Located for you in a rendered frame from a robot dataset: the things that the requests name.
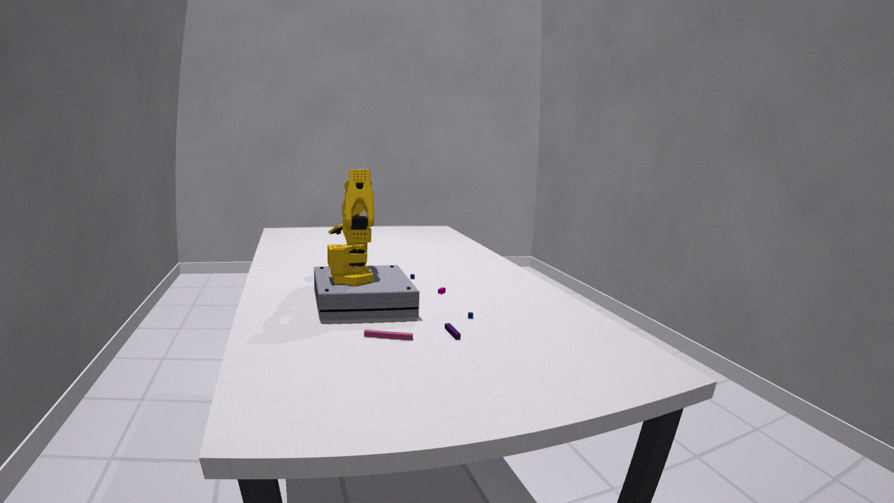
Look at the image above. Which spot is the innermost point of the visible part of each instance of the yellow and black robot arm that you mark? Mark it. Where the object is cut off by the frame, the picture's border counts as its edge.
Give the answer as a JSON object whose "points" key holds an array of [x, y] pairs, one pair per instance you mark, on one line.
{"points": [[343, 257]]}

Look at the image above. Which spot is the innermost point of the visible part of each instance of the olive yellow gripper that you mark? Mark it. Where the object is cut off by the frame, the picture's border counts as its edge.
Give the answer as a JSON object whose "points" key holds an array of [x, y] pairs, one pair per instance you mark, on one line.
{"points": [[337, 230]]}

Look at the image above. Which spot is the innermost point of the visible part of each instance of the pink flat bar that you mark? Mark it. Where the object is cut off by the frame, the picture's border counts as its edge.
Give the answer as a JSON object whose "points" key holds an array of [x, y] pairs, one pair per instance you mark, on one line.
{"points": [[388, 334]]}

